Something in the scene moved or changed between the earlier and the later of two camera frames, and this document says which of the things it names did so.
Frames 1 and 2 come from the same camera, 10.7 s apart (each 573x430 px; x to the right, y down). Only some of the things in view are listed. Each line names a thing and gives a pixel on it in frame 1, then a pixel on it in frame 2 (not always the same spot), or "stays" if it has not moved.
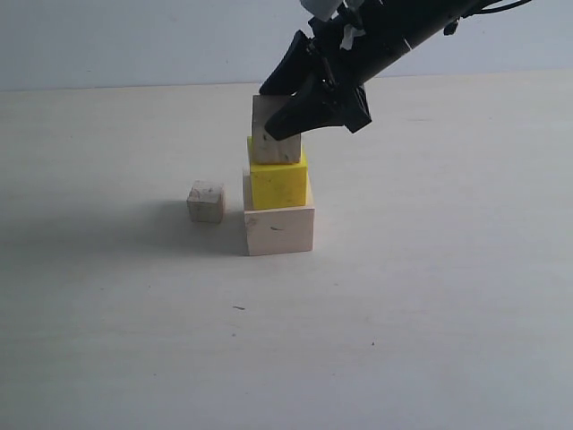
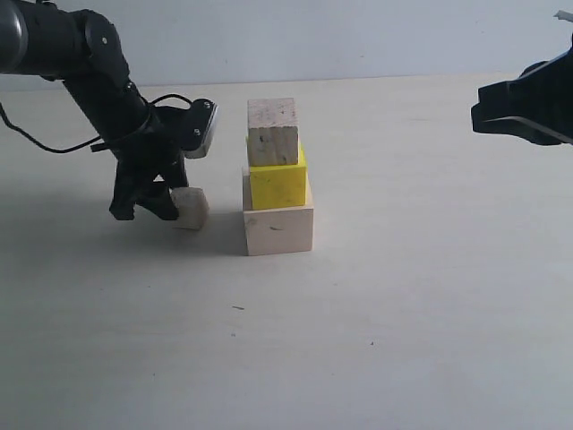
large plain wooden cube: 277,230 stays
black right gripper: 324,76 to 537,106
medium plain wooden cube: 266,149 stays
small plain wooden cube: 206,200 to 193,208
